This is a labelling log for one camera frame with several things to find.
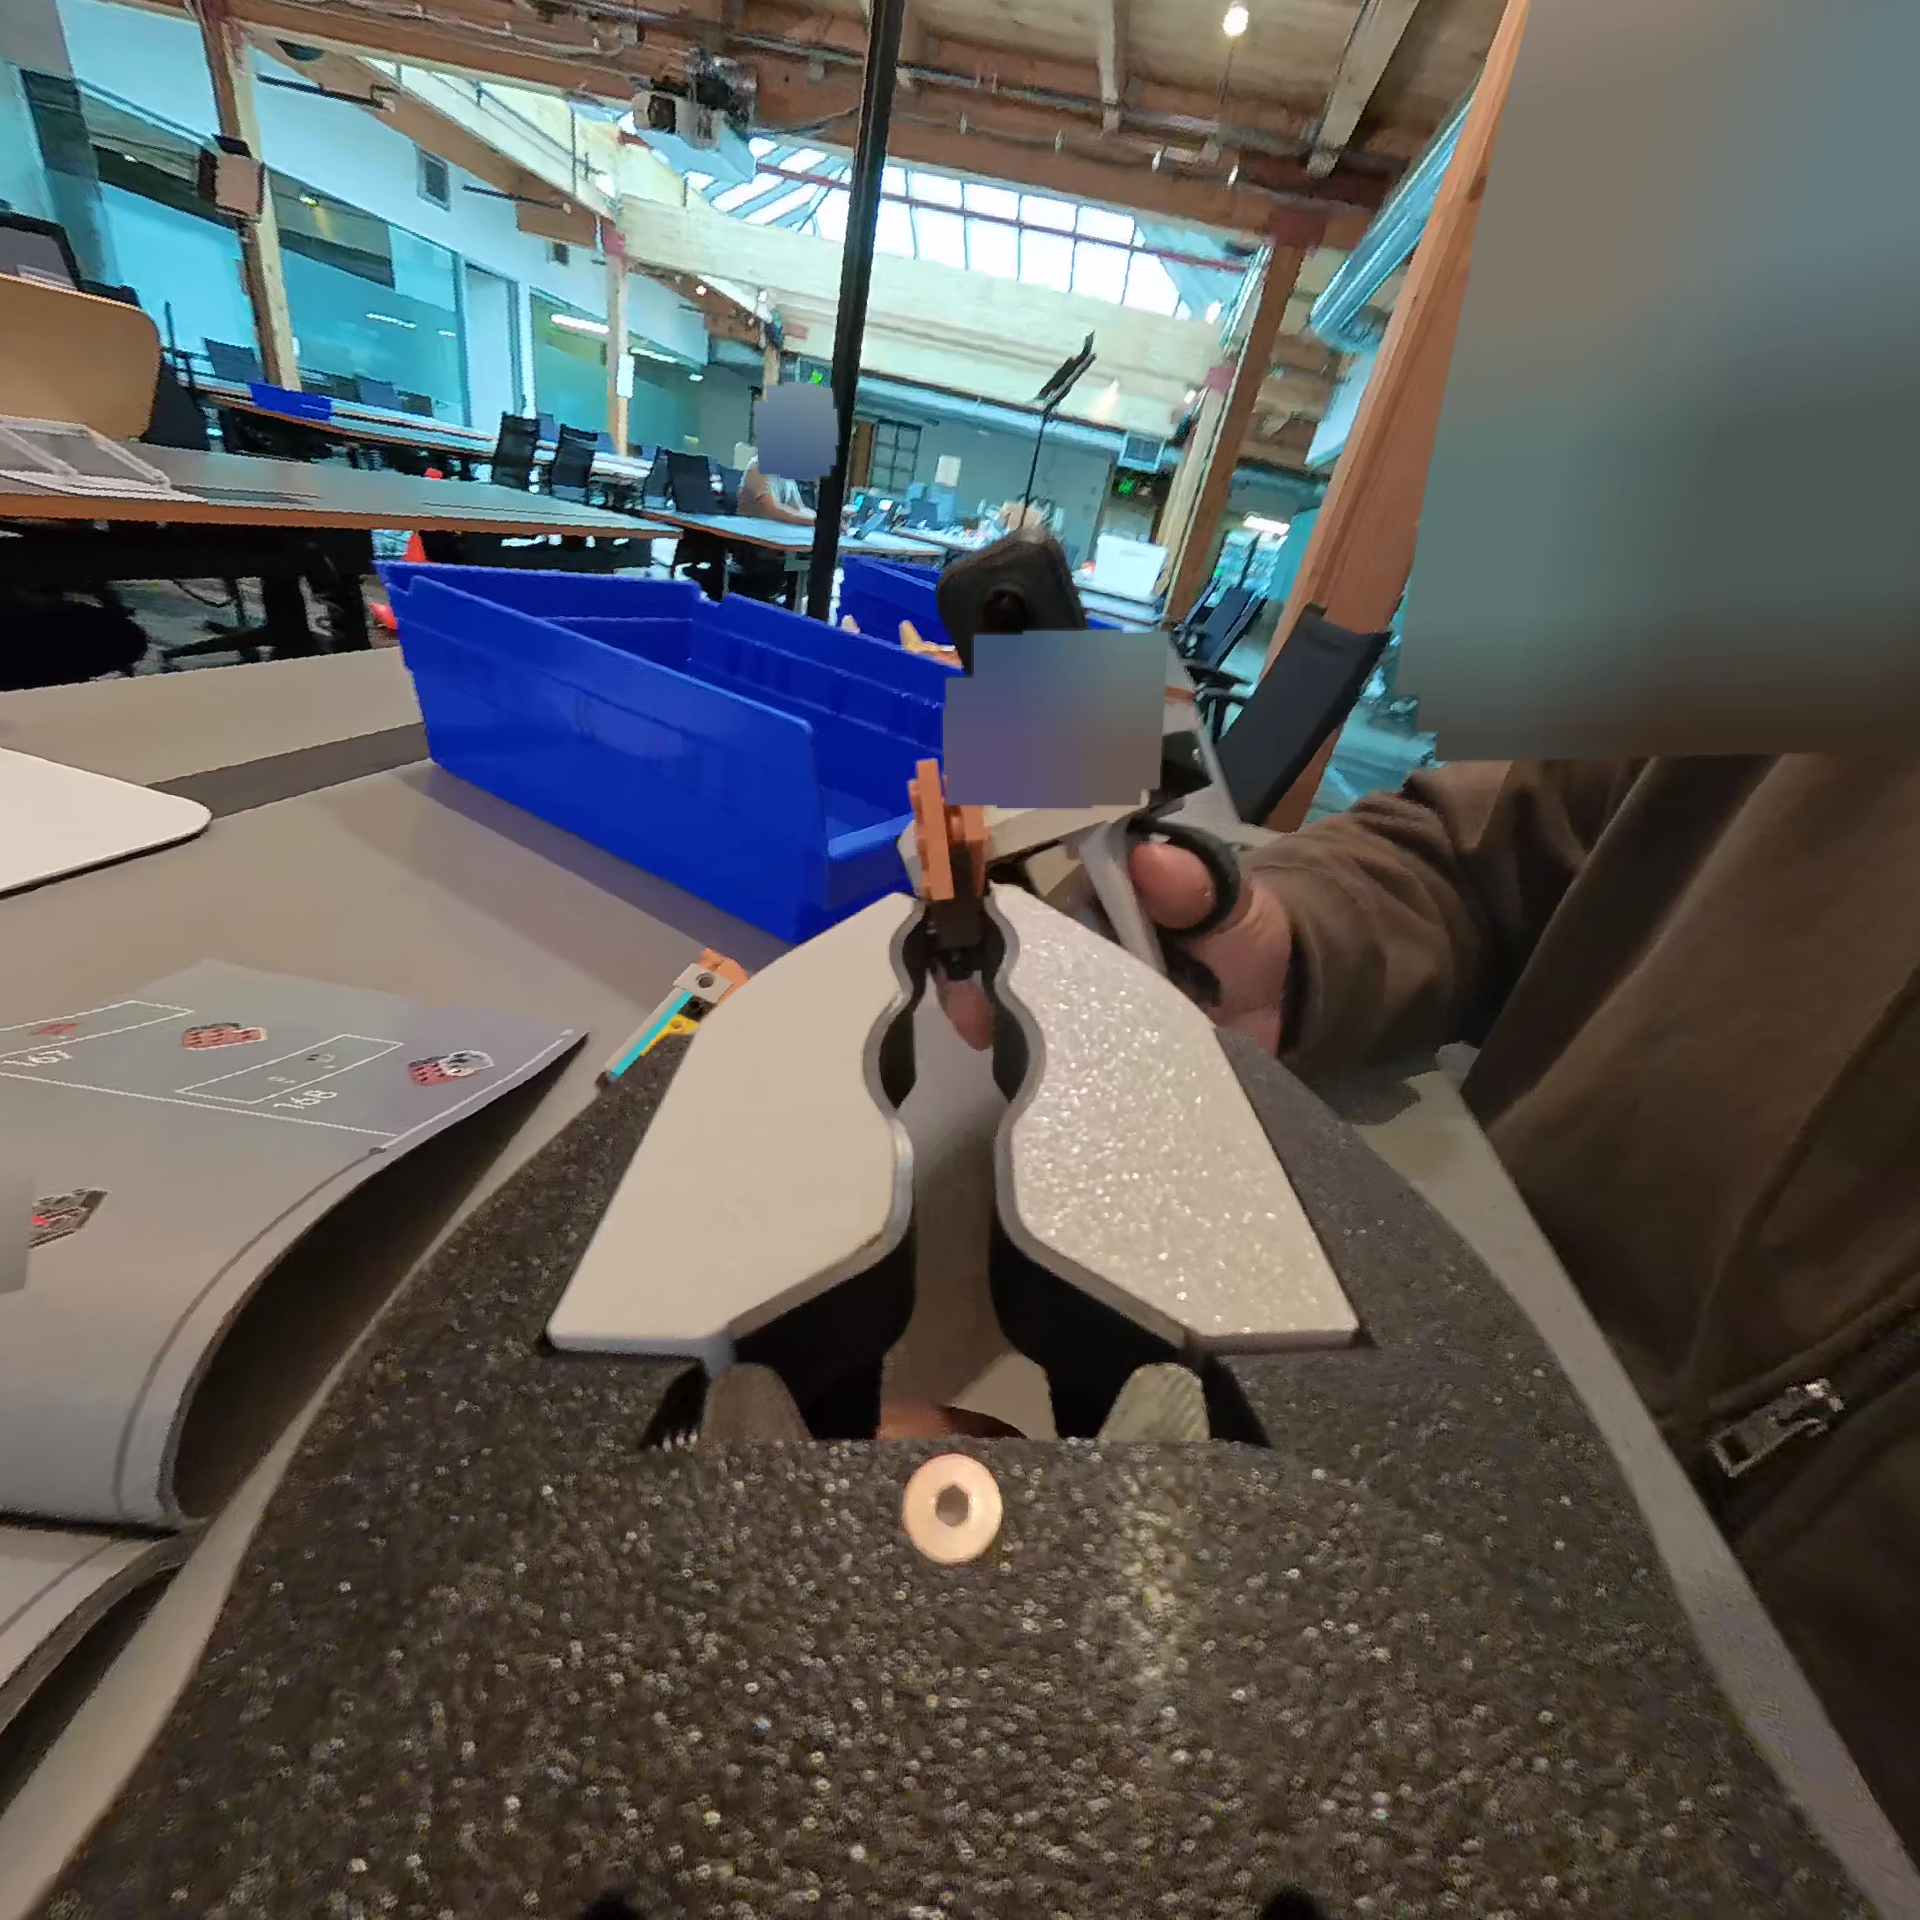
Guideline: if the brown brick plate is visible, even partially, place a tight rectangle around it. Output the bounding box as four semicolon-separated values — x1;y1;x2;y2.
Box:
907;757;995;910

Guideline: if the tall black tripod stand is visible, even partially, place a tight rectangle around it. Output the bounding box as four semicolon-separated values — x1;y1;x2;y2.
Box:
1024;336;1100;512

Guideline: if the brown brick model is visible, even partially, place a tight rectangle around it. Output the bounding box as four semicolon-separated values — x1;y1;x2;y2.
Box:
598;948;748;1085

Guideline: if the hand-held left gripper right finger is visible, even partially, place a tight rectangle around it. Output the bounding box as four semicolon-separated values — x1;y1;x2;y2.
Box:
990;889;1363;1353

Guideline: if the wooden pillar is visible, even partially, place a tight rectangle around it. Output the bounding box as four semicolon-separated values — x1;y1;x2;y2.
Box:
1266;0;1531;828

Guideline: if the row of black office chairs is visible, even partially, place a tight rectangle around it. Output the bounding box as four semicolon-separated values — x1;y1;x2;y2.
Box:
486;406;722;512

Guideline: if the person's brown jacket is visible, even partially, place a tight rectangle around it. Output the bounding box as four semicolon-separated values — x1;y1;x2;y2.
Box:
1462;750;1920;1920

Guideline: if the black office chair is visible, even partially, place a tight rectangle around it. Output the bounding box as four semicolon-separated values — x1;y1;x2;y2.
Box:
1200;604;1392;828

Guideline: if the person's right hand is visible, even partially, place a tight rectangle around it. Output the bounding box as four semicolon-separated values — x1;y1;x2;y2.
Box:
1127;837;1295;1055

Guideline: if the plywood chair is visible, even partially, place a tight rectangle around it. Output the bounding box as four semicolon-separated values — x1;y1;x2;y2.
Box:
0;271;163;444

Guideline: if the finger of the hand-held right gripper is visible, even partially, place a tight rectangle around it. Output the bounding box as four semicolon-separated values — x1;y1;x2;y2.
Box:
983;801;1123;889

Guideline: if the white flat pad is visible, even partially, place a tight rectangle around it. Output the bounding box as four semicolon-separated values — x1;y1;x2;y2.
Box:
0;744;213;896

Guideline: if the ceiling projector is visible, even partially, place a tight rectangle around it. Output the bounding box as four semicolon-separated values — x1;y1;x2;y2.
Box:
630;59;751;144

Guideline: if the clear plastic tray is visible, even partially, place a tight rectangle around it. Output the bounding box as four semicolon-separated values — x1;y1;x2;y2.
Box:
0;422;174;494

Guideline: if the grey desk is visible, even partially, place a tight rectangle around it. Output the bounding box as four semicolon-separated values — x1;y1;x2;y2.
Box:
0;645;1920;1920

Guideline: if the grey instruction booklet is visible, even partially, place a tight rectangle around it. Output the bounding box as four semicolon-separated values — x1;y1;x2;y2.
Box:
0;960;589;1727

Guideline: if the black boom pole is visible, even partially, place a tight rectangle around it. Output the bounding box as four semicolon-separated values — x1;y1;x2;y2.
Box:
805;0;909;619

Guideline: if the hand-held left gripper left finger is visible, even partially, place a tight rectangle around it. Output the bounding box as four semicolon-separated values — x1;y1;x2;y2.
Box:
547;896;922;1360

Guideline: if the silver ventilation duct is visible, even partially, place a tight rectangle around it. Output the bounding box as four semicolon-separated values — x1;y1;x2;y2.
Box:
1312;88;1478;348

